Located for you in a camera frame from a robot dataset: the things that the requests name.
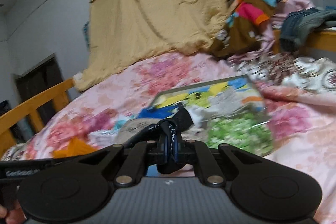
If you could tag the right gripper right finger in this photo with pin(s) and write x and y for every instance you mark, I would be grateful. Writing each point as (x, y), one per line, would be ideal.
(197, 154)

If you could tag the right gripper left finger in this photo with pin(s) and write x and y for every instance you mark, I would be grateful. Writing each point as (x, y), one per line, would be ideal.
(132, 163)

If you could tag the black sock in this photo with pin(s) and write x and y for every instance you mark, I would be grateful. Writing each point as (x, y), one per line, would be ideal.
(167, 133)

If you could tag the grey packaged mask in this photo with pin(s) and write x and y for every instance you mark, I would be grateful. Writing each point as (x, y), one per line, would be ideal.
(103, 138)

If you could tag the white grey cloth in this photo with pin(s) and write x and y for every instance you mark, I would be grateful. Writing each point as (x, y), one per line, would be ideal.
(224, 104)

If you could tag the beige drawstring pouch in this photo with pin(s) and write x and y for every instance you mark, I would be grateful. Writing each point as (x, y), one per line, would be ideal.
(133, 126)

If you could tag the striped pastel towel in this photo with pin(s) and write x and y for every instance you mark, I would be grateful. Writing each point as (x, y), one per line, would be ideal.
(255, 102)

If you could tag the person's left hand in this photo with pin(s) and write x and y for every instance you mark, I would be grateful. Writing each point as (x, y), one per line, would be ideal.
(14, 216)

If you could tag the orange plastic container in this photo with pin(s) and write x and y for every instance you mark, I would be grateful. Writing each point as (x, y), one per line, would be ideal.
(76, 147)

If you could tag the light blue small cloth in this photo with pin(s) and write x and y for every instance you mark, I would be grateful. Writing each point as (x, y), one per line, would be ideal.
(119, 124)

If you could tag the clear bag green pieces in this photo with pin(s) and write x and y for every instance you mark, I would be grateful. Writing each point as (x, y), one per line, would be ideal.
(243, 131)

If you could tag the grey box with cartoon towel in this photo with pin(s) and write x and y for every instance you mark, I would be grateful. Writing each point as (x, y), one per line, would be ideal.
(166, 103)

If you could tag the pink floral bed quilt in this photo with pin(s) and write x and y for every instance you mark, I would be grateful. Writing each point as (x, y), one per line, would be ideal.
(302, 123)

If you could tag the white gold patterned quilt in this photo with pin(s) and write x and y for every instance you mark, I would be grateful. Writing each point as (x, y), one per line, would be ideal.
(307, 73)

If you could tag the colourful patchwork brown garment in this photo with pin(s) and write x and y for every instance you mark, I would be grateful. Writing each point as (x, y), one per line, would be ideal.
(247, 32)

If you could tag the tan hanging blanket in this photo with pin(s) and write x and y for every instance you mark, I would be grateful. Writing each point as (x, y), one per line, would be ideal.
(123, 32)

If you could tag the blue denim jeans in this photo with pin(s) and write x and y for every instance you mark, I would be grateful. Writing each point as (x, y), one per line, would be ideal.
(298, 25)

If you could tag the pale pink garment pile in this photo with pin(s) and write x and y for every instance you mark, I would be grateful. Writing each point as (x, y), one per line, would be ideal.
(288, 11)

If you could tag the wooden bed rail left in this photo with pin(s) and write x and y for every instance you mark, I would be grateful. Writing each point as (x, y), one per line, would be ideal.
(56, 94)

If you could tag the wooden bed rail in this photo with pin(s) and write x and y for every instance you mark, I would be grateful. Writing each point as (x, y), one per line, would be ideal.
(320, 40)
(56, 94)

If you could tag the dark doorway frame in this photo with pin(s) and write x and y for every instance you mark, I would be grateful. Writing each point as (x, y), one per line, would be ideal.
(39, 78)

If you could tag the teal wall poster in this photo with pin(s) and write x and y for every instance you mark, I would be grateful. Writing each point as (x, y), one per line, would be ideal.
(86, 35)

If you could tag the wooden bed rail right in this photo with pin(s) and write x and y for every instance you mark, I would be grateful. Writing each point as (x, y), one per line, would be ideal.
(320, 40)

